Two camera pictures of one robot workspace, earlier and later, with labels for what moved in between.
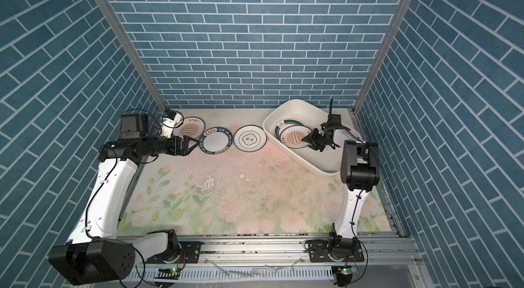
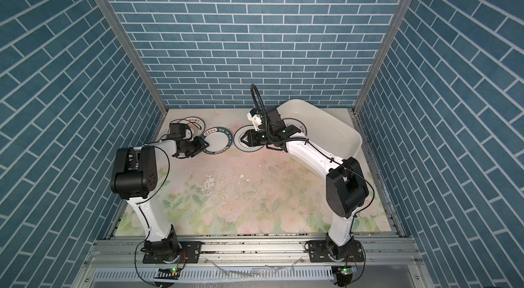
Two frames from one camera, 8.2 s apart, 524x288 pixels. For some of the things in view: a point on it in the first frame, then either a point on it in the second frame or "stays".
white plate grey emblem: [250, 138] stays
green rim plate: [215, 140] stays
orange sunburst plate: [192, 127] stays
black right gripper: [312, 138] → [252, 134]
